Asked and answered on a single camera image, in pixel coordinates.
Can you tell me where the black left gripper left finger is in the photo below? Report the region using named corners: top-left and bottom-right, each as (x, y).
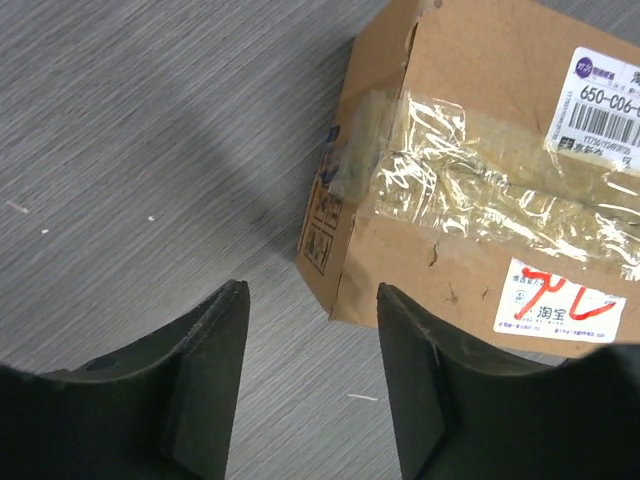
top-left (1, 280), bottom-right (250, 479)

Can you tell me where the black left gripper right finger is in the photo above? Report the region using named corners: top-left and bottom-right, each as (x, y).
top-left (377, 284), bottom-right (639, 480)

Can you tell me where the brown cardboard express box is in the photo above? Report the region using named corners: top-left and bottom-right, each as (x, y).
top-left (297, 1), bottom-right (639, 357)

